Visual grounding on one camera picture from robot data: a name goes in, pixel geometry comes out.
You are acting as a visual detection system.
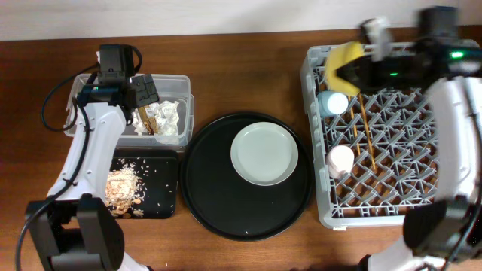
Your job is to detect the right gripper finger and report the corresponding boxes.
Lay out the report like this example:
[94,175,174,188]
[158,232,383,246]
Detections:
[337,56,368,74]
[337,74,368,93]

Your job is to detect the wooden chopstick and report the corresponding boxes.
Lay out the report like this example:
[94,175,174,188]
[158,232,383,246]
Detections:
[348,96,362,156]
[357,93,377,172]

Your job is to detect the yellow bowl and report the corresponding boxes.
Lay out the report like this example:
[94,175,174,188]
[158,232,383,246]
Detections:
[325,41,365,96]

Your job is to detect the white napkin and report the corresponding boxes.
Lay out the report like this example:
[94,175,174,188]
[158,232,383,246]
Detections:
[132,101,179,136]

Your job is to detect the gold snack wrapper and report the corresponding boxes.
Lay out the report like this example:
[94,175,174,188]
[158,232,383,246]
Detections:
[138,105,160,135]

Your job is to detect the blue cup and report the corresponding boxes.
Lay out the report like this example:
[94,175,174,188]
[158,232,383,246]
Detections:
[316,91,349,117]

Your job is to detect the pink cup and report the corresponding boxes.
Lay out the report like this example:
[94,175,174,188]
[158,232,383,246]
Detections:
[326,145,355,179]

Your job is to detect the food scraps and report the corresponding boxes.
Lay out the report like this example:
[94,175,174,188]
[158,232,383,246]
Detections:
[105,157,147,219]

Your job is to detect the grey plate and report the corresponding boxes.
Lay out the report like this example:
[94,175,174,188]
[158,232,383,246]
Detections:
[230,122,299,187]

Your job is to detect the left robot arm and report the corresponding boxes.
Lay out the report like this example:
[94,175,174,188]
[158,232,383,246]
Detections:
[15,44,159,270]

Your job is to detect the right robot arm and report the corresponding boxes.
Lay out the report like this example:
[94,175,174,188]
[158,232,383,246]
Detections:
[334,6,481,270]

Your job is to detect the grey dishwasher rack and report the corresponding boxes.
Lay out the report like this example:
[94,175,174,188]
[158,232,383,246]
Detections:
[300,45,439,230]

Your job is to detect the clear plastic bin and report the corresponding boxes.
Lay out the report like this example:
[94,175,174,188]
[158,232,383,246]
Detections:
[65,74,194,154]

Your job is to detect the black rectangular tray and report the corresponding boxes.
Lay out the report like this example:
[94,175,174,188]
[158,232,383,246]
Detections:
[110,148,179,219]

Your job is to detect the round black serving tray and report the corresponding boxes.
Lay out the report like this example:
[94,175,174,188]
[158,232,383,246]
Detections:
[179,112,315,242]

